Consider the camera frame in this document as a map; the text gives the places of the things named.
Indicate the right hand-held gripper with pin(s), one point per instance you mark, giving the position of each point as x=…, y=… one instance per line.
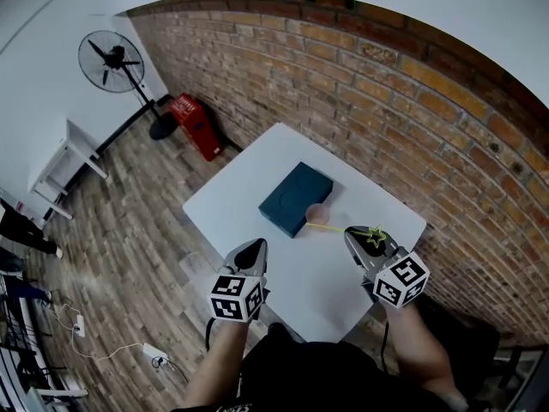
x=401, y=279

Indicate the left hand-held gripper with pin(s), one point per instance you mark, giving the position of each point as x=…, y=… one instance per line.
x=233, y=301

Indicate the translucent pink cup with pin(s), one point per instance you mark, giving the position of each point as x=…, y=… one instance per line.
x=318, y=214

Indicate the person's left forearm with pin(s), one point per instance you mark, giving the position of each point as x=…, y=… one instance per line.
x=218, y=367

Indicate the person's right forearm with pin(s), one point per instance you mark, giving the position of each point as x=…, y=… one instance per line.
x=418, y=350

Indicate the white square table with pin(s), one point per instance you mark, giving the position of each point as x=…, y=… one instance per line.
x=317, y=281

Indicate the dark blue flat box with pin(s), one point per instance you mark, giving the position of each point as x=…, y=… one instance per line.
x=296, y=198

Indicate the person's black clothing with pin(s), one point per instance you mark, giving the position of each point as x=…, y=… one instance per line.
x=317, y=380

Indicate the black office chair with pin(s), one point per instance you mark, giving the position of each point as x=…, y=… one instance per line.
x=472, y=341

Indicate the large white power strip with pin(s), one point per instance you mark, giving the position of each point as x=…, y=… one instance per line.
x=154, y=351

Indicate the red plastic crate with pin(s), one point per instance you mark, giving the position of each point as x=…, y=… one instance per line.
x=197, y=122

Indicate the small white power strip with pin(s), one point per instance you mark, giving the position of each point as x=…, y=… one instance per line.
x=80, y=325

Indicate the dark desk with white edge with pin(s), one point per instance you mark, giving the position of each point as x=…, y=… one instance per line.
x=532, y=380

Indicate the small white side table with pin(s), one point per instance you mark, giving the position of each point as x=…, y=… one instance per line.
x=47, y=157

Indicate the white long table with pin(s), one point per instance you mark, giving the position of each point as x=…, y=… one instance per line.
x=56, y=395

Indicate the black standing fan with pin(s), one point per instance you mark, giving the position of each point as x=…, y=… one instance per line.
x=113, y=60

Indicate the black metal railing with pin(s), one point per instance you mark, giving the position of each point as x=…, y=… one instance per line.
x=17, y=337

